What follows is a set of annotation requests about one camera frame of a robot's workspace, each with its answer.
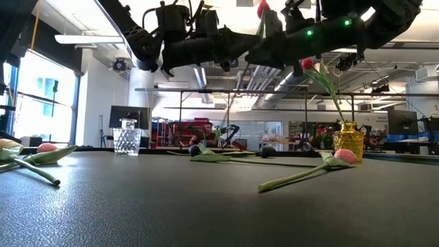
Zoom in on yellow cable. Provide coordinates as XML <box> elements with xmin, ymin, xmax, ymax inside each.
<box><xmin>29</xmin><ymin>0</ymin><xmax>43</xmax><ymax>51</ymax></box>

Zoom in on cream white tulip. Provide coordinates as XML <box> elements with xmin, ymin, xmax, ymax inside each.
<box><xmin>0</xmin><ymin>138</ymin><xmax>62</xmax><ymax>187</ymax></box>

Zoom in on red tulip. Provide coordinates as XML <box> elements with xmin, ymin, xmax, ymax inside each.
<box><xmin>300</xmin><ymin>57</ymin><xmax>346</xmax><ymax>124</ymax></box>
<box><xmin>256</xmin><ymin>0</ymin><xmax>272</xmax><ymax>40</ymax></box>

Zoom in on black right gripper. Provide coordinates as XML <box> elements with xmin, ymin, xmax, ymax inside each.
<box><xmin>245</xmin><ymin>16</ymin><xmax>364</xmax><ymax>69</ymax></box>

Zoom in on person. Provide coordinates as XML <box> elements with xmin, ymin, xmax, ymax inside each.
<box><xmin>189</xmin><ymin>121</ymin><xmax>220</xmax><ymax>148</ymax></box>

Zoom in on white ceiling light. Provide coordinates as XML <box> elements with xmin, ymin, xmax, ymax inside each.
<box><xmin>54</xmin><ymin>34</ymin><xmax>125</xmax><ymax>45</ymax></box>

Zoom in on black table mat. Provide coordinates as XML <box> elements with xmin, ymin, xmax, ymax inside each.
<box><xmin>0</xmin><ymin>150</ymin><xmax>439</xmax><ymax>247</ymax></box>

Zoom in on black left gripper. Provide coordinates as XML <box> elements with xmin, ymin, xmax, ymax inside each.
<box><xmin>185</xmin><ymin>29</ymin><xmax>261</xmax><ymax>71</ymax></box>

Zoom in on red tool chest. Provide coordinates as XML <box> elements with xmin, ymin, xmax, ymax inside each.
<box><xmin>150</xmin><ymin>117</ymin><xmax>211</xmax><ymax>149</ymax></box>

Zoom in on yellow glass vase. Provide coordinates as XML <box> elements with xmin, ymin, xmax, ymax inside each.
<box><xmin>332</xmin><ymin>121</ymin><xmax>365</xmax><ymax>163</ymax></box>

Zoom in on black pipe frame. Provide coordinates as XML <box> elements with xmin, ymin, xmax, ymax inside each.
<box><xmin>134</xmin><ymin>87</ymin><xmax>439</xmax><ymax>152</ymax></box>

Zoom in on black monitor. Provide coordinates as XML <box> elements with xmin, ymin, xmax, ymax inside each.
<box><xmin>387</xmin><ymin>109</ymin><xmax>419</xmax><ymax>136</ymax></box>
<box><xmin>108</xmin><ymin>105</ymin><xmax>151</xmax><ymax>130</ymax></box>

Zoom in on pale pink tulip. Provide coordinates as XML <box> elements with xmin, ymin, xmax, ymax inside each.
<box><xmin>257</xmin><ymin>148</ymin><xmax>358</xmax><ymax>192</ymax></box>

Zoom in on blue storage bins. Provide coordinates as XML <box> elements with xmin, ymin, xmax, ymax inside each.
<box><xmin>385</xmin><ymin>132</ymin><xmax>439</xmax><ymax>143</ymax></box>

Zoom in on salmon pink tulip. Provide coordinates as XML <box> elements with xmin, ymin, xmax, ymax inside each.
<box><xmin>20</xmin><ymin>143</ymin><xmax>78</xmax><ymax>166</ymax></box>

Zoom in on white air unit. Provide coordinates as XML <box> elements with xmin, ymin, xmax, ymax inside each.
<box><xmin>414</xmin><ymin>64</ymin><xmax>439</xmax><ymax>82</ymax></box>

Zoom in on black tulip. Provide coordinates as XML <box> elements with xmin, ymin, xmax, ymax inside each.
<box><xmin>187</xmin><ymin>143</ymin><xmax>322</xmax><ymax>169</ymax></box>

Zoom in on clear glass vase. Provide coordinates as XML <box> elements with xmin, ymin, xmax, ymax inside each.
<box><xmin>112</xmin><ymin>118</ymin><xmax>143</xmax><ymax>158</ymax></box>

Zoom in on silver air duct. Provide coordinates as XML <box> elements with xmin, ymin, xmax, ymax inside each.
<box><xmin>192</xmin><ymin>67</ymin><xmax>214</xmax><ymax>104</ymax></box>
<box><xmin>246</xmin><ymin>67</ymin><xmax>302</xmax><ymax>104</ymax></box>

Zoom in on black ceiling spotlight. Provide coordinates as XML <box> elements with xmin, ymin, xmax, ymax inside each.
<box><xmin>112</xmin><ymin>57</ymin><xmax>128</xmax><ymax>73</ymax></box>

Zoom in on black aluminium table frame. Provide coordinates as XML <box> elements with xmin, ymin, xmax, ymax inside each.
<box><xmin>20</xmin><ymin>146</ymin><xmax>439</xmax><ymax>162</ymax></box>

